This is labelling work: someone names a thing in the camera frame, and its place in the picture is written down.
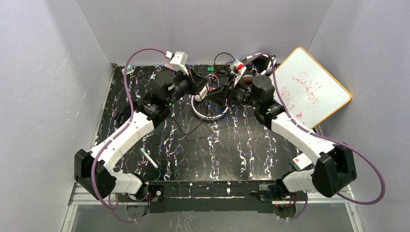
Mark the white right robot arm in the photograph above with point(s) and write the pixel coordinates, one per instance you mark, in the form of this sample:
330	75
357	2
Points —
334	166

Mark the aluminium frame rail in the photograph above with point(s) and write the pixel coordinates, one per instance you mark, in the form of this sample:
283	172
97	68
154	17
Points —
80	196

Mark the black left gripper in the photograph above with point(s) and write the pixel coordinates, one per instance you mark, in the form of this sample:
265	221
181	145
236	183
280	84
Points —
195	82

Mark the black and white headphones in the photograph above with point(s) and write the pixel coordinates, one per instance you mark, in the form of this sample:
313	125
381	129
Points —
264	64

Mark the black headphones with cable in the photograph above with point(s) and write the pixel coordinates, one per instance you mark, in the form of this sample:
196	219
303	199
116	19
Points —
125	113

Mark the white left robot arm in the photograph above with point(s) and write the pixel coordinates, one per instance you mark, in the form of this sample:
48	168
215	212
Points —
93	169

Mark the whiteboard with orange frame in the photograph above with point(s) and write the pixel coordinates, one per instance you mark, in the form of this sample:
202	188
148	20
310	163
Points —
310	93

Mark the white marker pen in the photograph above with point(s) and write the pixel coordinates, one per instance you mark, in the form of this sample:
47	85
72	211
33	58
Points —
149	158

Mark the brown headphones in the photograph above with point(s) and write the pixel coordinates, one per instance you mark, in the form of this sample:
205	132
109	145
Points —
247	80

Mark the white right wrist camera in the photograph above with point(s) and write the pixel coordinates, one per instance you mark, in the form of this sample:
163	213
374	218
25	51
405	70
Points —
237	69

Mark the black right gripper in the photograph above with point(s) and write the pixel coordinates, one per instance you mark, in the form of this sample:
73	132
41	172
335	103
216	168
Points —
227	93

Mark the white box with red label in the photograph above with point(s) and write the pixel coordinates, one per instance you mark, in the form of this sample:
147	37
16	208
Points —
301	161

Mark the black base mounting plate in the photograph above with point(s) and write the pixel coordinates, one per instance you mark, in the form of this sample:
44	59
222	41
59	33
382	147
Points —
216	196

